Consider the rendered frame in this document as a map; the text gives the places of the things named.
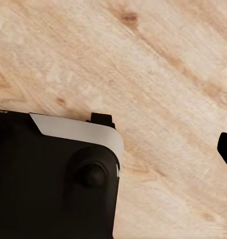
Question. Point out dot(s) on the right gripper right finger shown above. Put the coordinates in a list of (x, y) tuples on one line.
[(222, 145)]

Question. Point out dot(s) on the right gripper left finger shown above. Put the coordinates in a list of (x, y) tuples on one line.
[(9, 149)]

